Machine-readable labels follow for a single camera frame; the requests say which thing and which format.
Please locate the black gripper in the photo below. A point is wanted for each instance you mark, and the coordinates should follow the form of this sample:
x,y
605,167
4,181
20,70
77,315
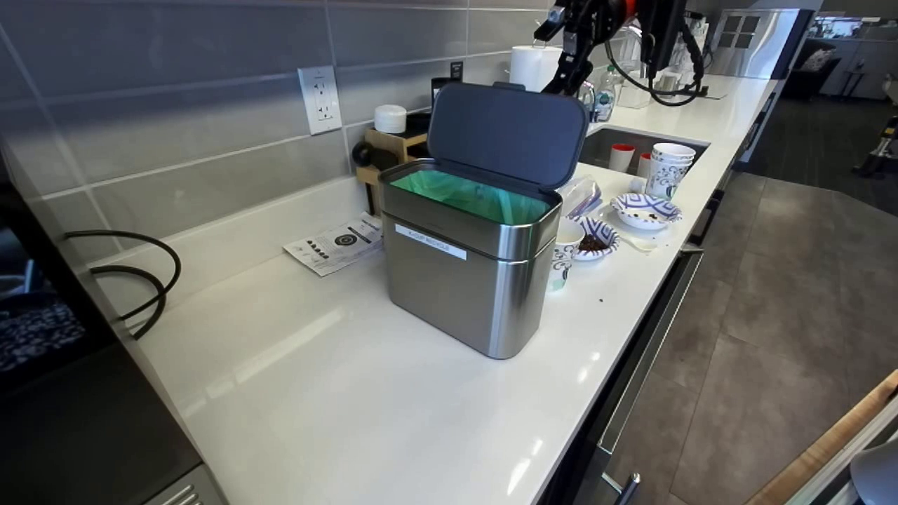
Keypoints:
x,y
581,22

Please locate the dark grey bin lid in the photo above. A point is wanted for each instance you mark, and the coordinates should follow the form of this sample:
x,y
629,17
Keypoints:
x,y
509,130

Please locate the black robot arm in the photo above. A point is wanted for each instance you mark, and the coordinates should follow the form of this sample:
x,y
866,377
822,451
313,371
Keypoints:
x,y
662,32

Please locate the green bin liner bag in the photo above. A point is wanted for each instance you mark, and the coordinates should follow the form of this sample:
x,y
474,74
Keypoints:
x,y
467,193

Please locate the stainless steel bin body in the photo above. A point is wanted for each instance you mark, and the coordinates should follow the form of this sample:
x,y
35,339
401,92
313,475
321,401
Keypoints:
x,y
463,290

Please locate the white paper towel roll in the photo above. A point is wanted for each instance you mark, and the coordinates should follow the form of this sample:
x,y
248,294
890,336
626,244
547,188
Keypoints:
x,y
526,66

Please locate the clear soap bottle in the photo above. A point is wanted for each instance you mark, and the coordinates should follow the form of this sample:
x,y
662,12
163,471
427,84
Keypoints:
x,y
605,99

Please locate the stainless steel sink basin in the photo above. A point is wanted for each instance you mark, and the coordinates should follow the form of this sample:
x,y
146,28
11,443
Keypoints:
x,y
608,140

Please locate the small white red container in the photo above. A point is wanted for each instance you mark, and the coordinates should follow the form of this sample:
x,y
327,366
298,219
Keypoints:
x,y
643,164
620,157

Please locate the small white jar cap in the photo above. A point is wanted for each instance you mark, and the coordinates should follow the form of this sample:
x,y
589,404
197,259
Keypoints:
x,y
392,118

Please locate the blue white patterned paper bowl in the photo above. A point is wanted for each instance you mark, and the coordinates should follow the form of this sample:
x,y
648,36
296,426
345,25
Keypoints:
x,y
640,213

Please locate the wooden countertop holder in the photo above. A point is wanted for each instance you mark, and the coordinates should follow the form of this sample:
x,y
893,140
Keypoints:
x,y
397,147

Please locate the coffee grounds pile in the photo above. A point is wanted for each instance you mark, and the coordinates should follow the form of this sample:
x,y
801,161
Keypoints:
x,y
594,242

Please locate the blue patterned bowl with coffee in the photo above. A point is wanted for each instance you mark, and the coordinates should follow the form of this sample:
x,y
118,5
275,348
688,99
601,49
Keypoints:
x,y
595,244

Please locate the single patterned paper cup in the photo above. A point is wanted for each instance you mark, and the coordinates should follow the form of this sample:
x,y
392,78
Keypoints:
x,y
559,270

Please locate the white printed leaflet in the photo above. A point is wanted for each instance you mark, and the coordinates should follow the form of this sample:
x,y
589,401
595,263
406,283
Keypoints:
x,y
333,244

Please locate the wooden edged furniture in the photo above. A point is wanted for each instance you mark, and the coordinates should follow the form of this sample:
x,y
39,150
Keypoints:
x,y
822,450

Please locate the black appliance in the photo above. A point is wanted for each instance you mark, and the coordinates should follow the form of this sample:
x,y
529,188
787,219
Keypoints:
x,y
65,411

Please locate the black wall switch plate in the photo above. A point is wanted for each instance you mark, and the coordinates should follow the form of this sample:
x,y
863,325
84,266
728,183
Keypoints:
x,y
455,70

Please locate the white wall power outlet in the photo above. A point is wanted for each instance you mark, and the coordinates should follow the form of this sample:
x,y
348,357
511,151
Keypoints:
x,y
321,99

